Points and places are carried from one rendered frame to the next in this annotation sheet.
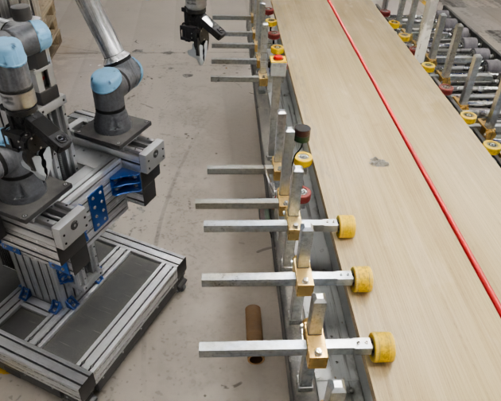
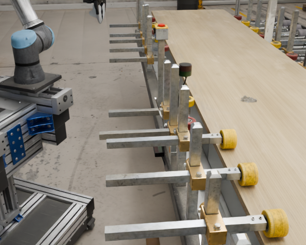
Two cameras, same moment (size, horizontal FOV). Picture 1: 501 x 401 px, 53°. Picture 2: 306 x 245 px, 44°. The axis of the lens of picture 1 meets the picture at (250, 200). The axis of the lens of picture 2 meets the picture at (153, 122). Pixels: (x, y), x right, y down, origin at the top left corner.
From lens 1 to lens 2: 37 cm
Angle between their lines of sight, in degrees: 11
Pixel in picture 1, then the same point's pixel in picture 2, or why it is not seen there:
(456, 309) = not seen: outside the picture
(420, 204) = (287, 124)
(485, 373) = not seen: outside the picture
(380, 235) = (258, 146)
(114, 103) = (30, 57)
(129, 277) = (45, 216)
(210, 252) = (114, 198)
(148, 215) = (62, 173)
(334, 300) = (223, 209)
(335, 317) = not seen: hidden behind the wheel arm
